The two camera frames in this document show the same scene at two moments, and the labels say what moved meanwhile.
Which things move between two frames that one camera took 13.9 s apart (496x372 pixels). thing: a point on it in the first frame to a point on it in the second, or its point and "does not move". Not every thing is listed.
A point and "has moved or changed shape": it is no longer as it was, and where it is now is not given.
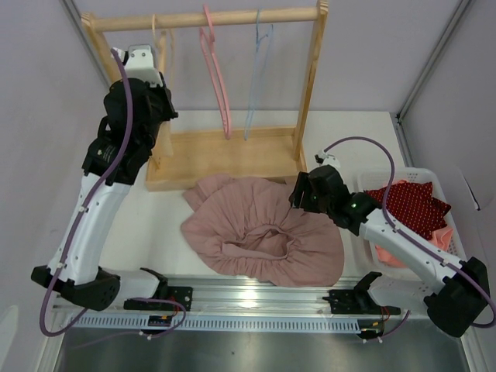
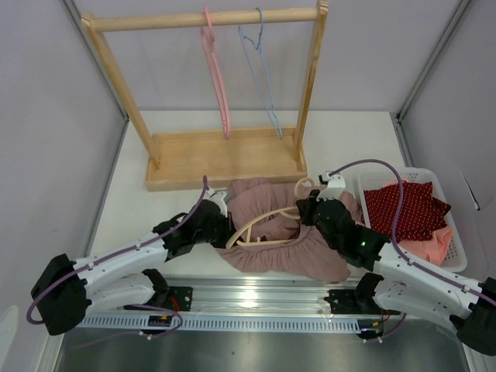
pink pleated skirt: [249, 226] has moved or changed shape
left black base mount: [184, 294] does not move
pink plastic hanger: [215, 71] does not move
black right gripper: [303, 184] to [307, 206]
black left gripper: [169, 111] to [229, 230]
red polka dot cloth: [413, 206] does not move
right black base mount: [359, 301] does not move
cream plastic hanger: [165, 44] has moved or changed shape
